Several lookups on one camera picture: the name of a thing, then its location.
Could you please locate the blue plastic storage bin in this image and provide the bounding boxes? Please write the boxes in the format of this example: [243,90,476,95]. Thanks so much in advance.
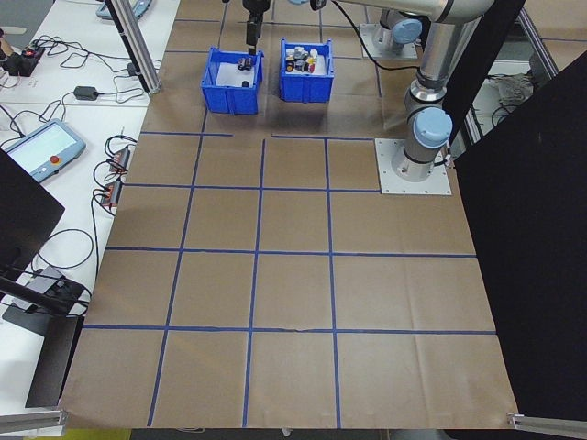
[200,45,266,116]
[279,38,335,105]

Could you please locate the light blue teach pendant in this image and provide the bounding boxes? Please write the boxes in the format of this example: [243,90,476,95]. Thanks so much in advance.
[3,117,88,185]
[94,0,156,22]

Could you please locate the black power adapter brick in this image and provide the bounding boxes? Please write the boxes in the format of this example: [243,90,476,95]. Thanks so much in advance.
[72,85,101,103]

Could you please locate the small brown usb hub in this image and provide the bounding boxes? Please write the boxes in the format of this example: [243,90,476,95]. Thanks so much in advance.
[93,180,126,211]
[105,145,133,174]

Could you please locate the black device with red light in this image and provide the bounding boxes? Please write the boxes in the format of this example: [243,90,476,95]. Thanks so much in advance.
[4,45,47,78]

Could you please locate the black monitor screen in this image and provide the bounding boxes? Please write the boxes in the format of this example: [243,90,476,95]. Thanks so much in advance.
[0,148,66,279]

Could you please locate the dark grey stand base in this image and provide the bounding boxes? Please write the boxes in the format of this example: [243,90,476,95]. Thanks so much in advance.
[1,303,52,341]

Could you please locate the black flat panel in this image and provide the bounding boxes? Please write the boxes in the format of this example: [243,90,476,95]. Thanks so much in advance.
[25,314,86,409]

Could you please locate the tall aluminium camera post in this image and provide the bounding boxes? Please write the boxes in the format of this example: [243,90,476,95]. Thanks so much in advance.
[103,0,162,96]

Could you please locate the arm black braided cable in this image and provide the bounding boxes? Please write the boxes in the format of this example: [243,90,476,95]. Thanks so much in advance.
[332,0,418,72]

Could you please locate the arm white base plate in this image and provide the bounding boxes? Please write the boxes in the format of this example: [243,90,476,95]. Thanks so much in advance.
[374,137,453,197]
[359,22,424,60]

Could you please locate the black frame cover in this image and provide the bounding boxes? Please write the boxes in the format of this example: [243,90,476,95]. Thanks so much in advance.
[439,0,587,440]

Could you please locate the aluminium table rail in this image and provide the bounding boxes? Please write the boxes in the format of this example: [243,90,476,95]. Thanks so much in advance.
[0,409,70,435]
[506,412,587,432]

